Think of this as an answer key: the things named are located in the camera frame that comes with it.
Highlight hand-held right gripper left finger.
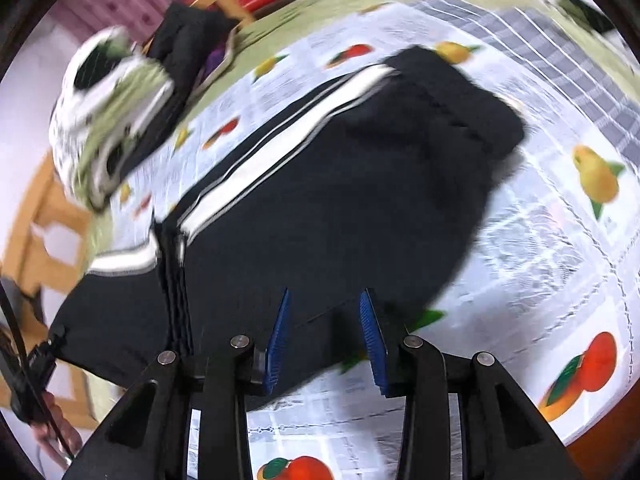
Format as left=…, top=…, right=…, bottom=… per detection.
left=62, top=287, right=292, bottom=480

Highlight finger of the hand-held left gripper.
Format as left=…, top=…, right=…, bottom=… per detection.
left=47, top=324, right=69, bottom=361

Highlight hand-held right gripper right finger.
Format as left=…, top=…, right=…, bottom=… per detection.
left=359, top=288, right=586, bottom=480

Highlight black pants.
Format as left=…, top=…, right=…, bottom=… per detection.
left=50, top=45, right=526, bottom=396

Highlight person's left hand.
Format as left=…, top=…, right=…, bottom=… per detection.
left=30, top=390, right=84, bottom=462

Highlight fruit print plastic tablecloth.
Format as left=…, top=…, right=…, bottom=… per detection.
left=107, top=0, right=640, bottom=480

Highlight folded white floral quilt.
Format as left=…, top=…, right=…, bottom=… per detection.
left=49, top=26, right=176, bottom=211

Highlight purple cloth item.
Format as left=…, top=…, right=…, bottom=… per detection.
left=204, top=47, right=230, bottom=75

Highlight black jacket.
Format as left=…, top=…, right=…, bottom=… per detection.
left=120, top=2, right=241, bottom=181

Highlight black cable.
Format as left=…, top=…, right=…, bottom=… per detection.
left=0, top=280, right=74, bottom=462

